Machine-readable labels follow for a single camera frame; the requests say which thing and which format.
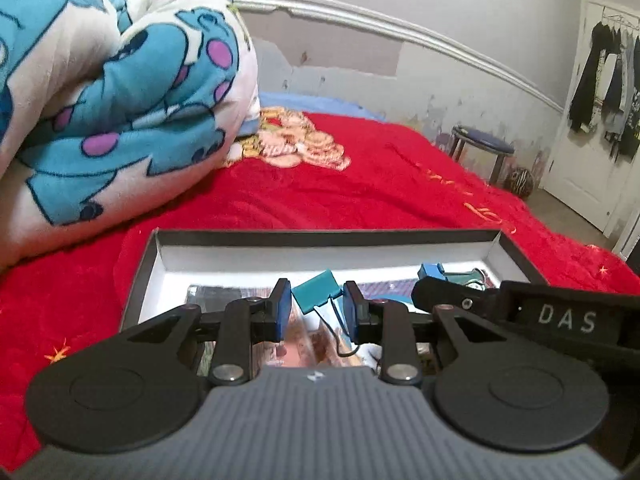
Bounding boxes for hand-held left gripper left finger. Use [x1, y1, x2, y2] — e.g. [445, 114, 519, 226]
[120, 278, 292, 386]

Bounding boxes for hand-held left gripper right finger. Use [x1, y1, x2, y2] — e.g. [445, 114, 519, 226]
[342, 281, 506, 386]

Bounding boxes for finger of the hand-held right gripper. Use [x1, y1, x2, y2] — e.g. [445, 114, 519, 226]
[412, 277, 640, 361]

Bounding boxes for teal binder clip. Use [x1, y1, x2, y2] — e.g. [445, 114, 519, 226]
[291, 270, 366, 358]
[445, 267, 488, 291]

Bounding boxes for black shallow cardboard box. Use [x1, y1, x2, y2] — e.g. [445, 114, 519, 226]
[120, 228, 551, 376]

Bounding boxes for red embroidered blanket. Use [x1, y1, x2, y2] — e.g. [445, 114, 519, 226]
[0, 110, 640, 456]

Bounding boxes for dark patterned ball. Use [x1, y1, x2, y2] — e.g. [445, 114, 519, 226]
[504, 166, 536, 198]

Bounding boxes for white door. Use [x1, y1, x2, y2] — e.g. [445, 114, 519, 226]
[542, 0, 640, 233]

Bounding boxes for round blue-top metal stool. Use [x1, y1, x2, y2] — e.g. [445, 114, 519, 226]
[447, 125, 516, 186]

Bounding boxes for blue bed sheet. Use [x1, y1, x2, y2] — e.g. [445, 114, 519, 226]
[260, 91, 386, 121]

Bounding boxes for hanging dark clothes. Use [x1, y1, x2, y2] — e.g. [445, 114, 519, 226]
[567, 20, 640, 161]

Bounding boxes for cartoon monster fleece blanket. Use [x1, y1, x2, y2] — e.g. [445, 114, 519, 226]
[0, 0, 261, 271]

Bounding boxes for white wall moulding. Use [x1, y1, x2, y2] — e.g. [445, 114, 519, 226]
[232, 0, 566, 111]

